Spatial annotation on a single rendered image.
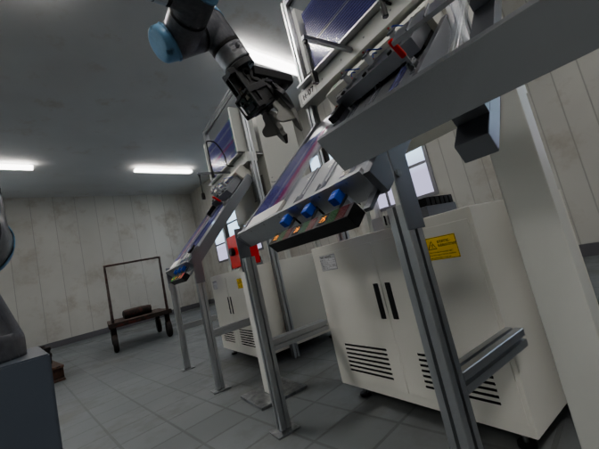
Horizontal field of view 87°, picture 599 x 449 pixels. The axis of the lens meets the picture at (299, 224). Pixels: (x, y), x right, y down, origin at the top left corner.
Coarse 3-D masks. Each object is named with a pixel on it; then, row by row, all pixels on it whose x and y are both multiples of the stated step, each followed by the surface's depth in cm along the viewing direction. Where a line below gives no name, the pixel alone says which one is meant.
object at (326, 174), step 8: (368, 160) 69; (320, 168) 96; (328, 168) 89; (336, 168) 83; (352, 168) 72; (304, 176) 105; (312, 176) 96; (320, 176) 90; (328, 176) 84; (336, 176) 79; (304, 184) 98; (312, 184) 91; (320, 184) 83; (296, 192) 99; (304, 192) 91; (312, 192) 86; (288, 200) 100; (296, 200) 92
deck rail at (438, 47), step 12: (444, 24) 94; (432, 36) 91; (444, 36) 92; (432, 48) 87; (444, 48) 90; (420, 60) 85; (432, 60) 85; (408, 144) 70; (384, 156) 65; (372, 168) 62; (384, 168) 64; (372, 180) 63; (384, 180) 63; (384, 192) 64
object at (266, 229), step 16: (352, 176) 65; (320, 192) 74; (352, 192) 69; (368, 192) 67; (288, 208) 86; (320, 208) 79; (336, 208) 76; (256, 224) 103; (272, 224) 98; (256, 240) 112
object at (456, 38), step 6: (462, 0) 51; (468, 0) 50; (462, 6) 49; (468, 6) 49; (456, 12) 49; (462, 12) 47; (456, 18) 47; (462, 18) 46; (456, 24) 45; (462, 24) 44; (456, 30) 44; (462, 30) 44; (456, 36) 43; (462, 36) 43; (450, 42) 43; (456, 42) 41; (462, 42) 42; (450, 48) 41
